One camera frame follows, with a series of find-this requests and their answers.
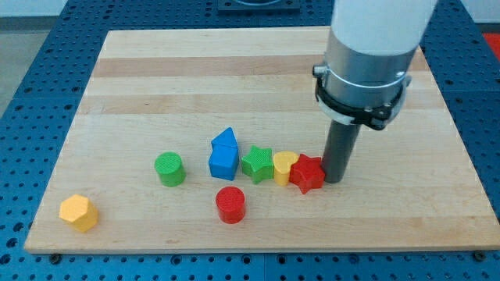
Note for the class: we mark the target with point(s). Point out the yellow heart block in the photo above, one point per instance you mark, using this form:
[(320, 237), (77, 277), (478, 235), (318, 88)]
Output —
[(282, 162)]

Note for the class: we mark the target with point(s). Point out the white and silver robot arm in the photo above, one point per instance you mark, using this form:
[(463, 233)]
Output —
[(363, 76)]

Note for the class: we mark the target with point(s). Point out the wooden board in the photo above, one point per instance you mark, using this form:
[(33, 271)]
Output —
[(410, 187)]

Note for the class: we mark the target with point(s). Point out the yellow hexagon block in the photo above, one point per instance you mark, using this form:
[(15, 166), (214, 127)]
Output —
[(79, 213)]

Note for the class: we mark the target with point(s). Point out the green cylinder block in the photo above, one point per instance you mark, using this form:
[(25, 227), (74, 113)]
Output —
[(169, 168)]

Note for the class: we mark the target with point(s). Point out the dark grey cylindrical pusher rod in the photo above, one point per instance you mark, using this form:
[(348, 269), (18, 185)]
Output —
[(338, 148)]

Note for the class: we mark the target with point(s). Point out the red cylinder block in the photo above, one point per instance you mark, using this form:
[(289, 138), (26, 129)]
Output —
[(231, 204)]

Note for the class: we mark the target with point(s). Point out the green star block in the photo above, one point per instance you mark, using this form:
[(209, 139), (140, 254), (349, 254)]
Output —
[(258, 164)]

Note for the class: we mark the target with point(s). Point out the red star block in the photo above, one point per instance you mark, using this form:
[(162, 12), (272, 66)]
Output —
[(307, 173)]

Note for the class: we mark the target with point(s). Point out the blue triangle block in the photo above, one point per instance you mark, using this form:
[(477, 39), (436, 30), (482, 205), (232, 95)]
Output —
[(225, 139)]

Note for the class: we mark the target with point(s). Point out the blue cube block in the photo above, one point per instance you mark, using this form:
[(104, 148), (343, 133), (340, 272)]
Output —
[(223, 162)]

